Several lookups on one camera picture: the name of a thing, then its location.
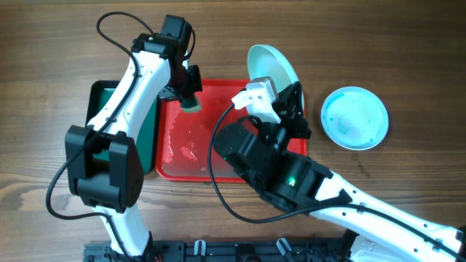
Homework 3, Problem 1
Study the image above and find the red plastic tray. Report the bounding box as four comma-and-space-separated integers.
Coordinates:
155, 78, 308, 183

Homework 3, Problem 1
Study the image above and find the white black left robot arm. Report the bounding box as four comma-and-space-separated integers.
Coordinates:
63, 33, 202, 261

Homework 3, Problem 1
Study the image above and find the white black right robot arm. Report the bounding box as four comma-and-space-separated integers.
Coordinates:
208, 78, 465, 261

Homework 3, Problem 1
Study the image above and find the white plate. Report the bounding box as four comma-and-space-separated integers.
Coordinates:
247, 44, 299, 98
320, 87, 389, 151

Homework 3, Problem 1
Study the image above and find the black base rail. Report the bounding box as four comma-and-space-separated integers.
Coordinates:
82, 237, 350, 262

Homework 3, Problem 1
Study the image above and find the black water tray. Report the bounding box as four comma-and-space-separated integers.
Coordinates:
85, 80, 161, 175

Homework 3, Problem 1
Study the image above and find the green yellow sponge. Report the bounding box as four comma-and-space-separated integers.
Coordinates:
180, 95, 202, 113

